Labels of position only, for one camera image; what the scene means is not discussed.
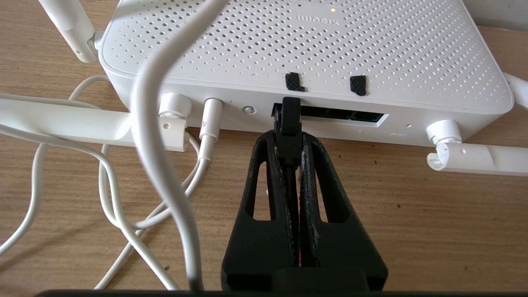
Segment white router with antennas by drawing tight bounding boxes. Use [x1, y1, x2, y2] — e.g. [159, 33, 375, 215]
[0, 0, 528, 178]

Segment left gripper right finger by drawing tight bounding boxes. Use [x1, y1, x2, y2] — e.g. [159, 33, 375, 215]
[298, 132, 389, 290]

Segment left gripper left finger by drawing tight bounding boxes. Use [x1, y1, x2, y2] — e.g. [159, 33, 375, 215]
[221, 130, 300, 290]

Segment long black table cable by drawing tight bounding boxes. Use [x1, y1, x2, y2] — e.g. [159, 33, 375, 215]
[270, 97, 304, 231]

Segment thin white adapter cable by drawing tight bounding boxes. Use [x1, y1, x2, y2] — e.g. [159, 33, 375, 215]
[0, 0, 229, 292]

